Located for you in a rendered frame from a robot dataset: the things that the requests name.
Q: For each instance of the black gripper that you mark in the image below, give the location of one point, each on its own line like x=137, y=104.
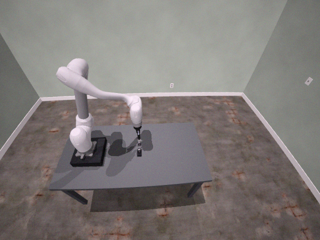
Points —
x=138, y=132

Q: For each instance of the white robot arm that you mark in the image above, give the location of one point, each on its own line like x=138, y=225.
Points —
x=75, y=76

